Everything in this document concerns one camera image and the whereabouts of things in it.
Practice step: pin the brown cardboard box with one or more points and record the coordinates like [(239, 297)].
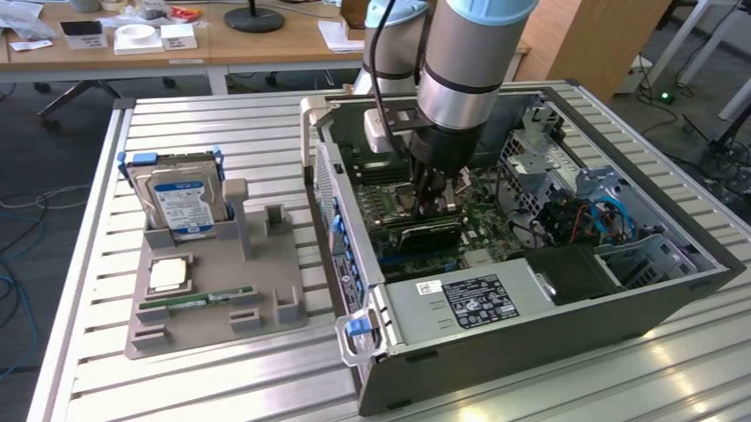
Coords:
[(352, 17)]

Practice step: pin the white paper card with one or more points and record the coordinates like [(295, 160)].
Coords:
[(30, 45)]

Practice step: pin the open grey PC case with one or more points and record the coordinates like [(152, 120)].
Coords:
[(528, 351)]

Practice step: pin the black chair base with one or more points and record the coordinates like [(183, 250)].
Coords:
[(76, 90)]

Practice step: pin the white box with black top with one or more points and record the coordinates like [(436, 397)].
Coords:
[(84, 37)]

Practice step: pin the wooden desk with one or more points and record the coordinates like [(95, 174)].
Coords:
[(264, 48)]

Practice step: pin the wooden cabinet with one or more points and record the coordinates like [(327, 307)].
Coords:
[(616, 44)]

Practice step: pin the crumpled plastic bag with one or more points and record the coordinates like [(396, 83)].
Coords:
[(23, 19)]

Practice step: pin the plain white box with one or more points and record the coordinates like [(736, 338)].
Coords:
[(178, 39)]

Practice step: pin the metal disk bay cage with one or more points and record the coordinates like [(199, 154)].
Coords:
[(534, 171)]

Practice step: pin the grey power supply unit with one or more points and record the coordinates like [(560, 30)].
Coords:
[(422, 303)]

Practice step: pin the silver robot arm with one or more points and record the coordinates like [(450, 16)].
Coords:
[(463, 66)]

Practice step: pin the silver chipset heatsink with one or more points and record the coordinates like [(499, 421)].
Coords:
[(480, 259)]

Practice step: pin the CPU socket cover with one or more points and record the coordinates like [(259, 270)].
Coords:
[(464, 180)]

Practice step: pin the stack of white papers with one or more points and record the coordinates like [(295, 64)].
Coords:
[(338, 39)]

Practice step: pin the blue case latch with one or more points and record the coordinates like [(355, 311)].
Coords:
[(355, 329)]

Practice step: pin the white tape roll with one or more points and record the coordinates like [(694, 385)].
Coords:
[(138, 39)]

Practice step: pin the green motherboard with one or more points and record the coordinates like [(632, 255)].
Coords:
[(492, 237)]

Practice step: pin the black graphics card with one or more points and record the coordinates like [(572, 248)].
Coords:
[(428, 239)]

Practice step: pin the silver CPU chip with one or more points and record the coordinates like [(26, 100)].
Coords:
[(167, 274)]

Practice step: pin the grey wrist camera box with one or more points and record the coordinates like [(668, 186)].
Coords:
[(378, 132)]

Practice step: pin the hard disk in blue carrier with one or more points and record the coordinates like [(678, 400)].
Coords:
[(176, 198)]

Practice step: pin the grey parts rack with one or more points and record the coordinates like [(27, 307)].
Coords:
[(206, 325)]

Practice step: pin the green RAM stick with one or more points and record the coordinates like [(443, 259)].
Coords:
[(188, 300)]

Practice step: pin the black lamp base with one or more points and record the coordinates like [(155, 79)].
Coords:
[(255, 19)]

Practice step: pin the device with green light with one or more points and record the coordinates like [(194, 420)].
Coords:
[(666, 96)]

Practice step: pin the white table frame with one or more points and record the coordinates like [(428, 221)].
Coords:
[(692, 26)]

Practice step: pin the CPU socket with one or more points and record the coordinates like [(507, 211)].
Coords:
[(402, 198)]

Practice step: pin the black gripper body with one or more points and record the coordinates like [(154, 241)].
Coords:
[(443, 147)]

